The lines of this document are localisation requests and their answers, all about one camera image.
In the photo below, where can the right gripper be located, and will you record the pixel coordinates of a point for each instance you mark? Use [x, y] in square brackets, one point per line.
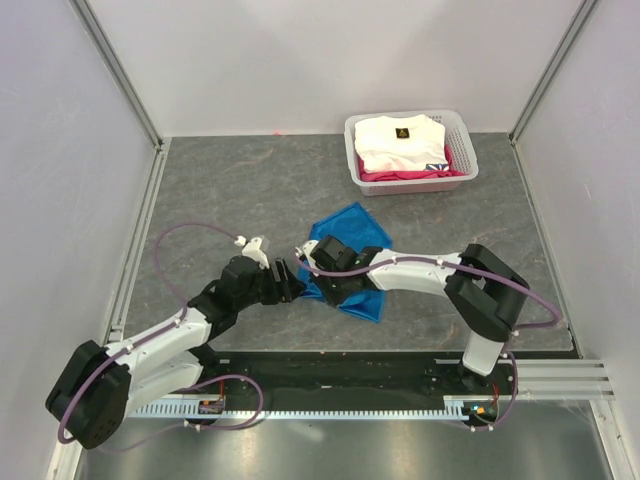
[333, 298]

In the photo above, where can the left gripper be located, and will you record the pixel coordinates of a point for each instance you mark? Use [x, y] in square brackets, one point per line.
[287, 289]

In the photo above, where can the blue cloth napkin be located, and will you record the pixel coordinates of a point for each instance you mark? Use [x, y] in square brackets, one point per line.
[355, 228]

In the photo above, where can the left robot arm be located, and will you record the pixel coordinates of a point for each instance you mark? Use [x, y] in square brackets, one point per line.
[100, 385]

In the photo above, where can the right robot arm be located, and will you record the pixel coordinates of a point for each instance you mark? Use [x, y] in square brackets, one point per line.
[487, 293]

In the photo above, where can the pink folded cloth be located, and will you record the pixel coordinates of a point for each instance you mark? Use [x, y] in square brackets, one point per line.
[383, 176]

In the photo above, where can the white folded shirt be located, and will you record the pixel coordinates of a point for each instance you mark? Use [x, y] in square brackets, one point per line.
[408, 144]

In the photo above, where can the white plastic basket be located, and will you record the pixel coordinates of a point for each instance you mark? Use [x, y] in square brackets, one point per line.
[457, 139]

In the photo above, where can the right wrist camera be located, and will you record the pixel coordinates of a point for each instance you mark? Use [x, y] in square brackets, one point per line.
[304, 252]

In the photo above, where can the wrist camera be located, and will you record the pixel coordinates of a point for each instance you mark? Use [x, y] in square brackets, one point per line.
[304, 252]
[255, 249]

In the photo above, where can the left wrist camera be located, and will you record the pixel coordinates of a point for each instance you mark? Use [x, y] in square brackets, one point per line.
[255, 249]

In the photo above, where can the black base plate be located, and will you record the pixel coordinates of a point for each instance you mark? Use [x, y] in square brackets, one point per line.
[432, 373]

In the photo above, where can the slotted cable duct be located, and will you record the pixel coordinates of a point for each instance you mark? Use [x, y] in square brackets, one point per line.
[176, 407]

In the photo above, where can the left aluminium frame post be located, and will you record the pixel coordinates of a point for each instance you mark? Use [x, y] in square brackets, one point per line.
[99, 37]

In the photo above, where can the aluminium frame post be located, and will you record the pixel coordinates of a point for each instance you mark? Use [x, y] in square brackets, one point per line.
[560, 55]
[99, 37]

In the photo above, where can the right aluminium frame post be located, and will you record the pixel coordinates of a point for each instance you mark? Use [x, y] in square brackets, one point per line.
[560, 55]

